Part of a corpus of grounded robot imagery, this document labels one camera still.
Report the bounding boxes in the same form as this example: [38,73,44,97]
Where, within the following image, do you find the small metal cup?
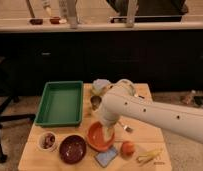
[90,96,102,110]

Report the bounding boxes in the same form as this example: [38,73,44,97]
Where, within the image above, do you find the small white cup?
[38,132,57,152]

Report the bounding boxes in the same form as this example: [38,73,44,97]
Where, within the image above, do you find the metal fork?
[118,122,133,133]

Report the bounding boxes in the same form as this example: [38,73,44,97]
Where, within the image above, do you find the orange peach fruit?
[121,141,135,156]

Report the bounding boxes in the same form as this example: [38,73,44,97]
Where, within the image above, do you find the green plastic tray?
[35,81,84,127]

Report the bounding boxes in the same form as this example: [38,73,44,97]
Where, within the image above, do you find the dark red grapes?
[43,134,55,149]

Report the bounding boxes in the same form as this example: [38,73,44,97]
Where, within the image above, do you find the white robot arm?
[98,79,203,144]

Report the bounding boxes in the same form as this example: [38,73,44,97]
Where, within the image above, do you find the dark brown bowl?
[59,135,87,164]

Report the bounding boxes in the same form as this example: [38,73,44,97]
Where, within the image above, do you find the black office chair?
[0,55,37,164]

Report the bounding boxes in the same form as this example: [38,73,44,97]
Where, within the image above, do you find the blue sponge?
[94,146,118,168]

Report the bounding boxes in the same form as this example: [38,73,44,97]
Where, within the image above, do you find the orange bowl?
[86,122,115,152]

